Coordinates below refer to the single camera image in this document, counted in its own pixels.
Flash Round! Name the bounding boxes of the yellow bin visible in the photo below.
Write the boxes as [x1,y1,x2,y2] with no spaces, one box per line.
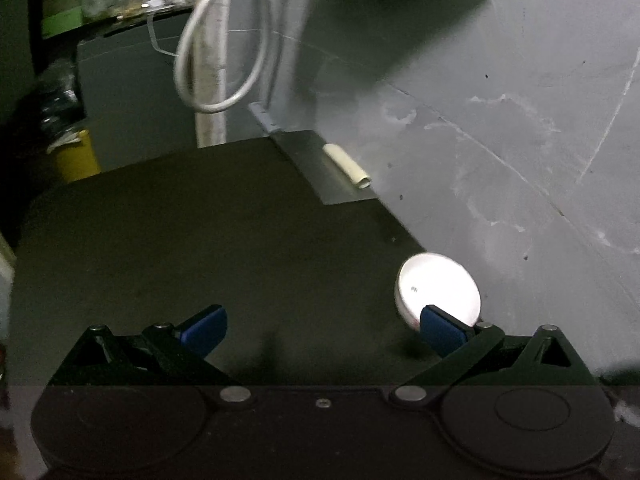
[54,129,102,184]

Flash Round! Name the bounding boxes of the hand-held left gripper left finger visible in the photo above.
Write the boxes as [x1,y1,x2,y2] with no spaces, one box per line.
[47,305,251,405]

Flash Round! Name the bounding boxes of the grey cabinet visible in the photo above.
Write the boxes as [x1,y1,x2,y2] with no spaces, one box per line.
[76,10,202,162]

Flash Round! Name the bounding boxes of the black plastic bag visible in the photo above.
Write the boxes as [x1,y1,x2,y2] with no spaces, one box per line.
[27,59,85,137]

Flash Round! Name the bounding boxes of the white ceramic bowl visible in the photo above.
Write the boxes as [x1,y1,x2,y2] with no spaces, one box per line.
[394,252,482,334]

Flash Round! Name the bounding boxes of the thick white cable loop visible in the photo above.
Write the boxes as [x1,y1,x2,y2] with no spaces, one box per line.
[173,0,271,115]

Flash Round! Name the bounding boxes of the thin white cable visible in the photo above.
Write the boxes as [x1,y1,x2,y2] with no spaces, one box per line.
[147,12,181,57]

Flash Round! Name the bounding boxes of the green box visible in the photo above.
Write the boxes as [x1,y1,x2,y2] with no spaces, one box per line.
[42,7,84,39]

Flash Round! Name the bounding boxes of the cleaver with pale handle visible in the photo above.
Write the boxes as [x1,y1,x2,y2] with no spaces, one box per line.
[269,129,377,206]

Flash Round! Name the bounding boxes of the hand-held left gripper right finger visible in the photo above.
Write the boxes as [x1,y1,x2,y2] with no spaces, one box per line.
[390,305,601,405]

